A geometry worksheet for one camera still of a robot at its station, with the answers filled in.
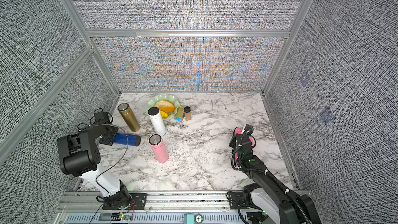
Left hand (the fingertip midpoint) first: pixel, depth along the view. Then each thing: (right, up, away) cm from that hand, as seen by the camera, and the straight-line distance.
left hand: (115, 131), depth 96 cm
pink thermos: (+32, -1, -25) cm, 40 cm away
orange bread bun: (+29, +16, +8) cm, 34 cm away
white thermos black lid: (+28, +7, -9) cm, 30 cm away
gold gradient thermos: (+12, +14, -12) cm, 22 cm away
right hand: (+73, +2, -10) cm, 73 cm away
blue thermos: (+13, -4, -5) cm, 14 cm away
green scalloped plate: (+20, +19, +11) cm, 29 cm away
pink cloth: (+74, +2, -9) cm, 74 cm away
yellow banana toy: (+29, +11, +4) cm, 31 cm away
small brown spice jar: (+44, +14, +2) cm, 46 cm away
